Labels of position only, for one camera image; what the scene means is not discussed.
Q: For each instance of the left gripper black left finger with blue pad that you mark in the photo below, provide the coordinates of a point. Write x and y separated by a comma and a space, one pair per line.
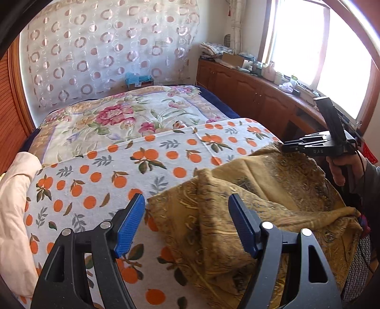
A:
63, 282

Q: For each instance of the golden paisley patterned garment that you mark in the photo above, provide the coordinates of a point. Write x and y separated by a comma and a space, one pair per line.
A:
288, 190

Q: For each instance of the person's right hand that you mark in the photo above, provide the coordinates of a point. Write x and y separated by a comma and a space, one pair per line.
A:
354, 162

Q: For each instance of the wooden side cabinet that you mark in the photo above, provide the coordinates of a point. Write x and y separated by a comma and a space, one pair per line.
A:
285, 115

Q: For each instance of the pale pink blanket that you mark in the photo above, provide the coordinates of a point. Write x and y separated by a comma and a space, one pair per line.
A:
17, 266

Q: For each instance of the orange fruit print sheet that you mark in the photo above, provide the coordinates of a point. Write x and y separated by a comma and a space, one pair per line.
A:
84, 191

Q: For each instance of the cardboard box on cabinet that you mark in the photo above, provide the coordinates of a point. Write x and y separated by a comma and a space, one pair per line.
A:
233, 60

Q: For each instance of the dark blue mattress edge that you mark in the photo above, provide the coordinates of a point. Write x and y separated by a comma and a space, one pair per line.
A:
216, 102

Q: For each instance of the pink floral bed quilt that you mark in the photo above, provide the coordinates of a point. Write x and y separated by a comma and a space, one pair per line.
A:
94, 124

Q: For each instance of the wooden headboard panel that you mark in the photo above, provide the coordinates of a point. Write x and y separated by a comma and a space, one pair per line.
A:
16, 122

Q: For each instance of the teal item on box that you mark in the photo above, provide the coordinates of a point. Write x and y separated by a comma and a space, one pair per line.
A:
135, 81

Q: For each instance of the white circle pattern curtain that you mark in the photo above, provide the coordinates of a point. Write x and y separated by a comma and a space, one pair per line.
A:
75, 50

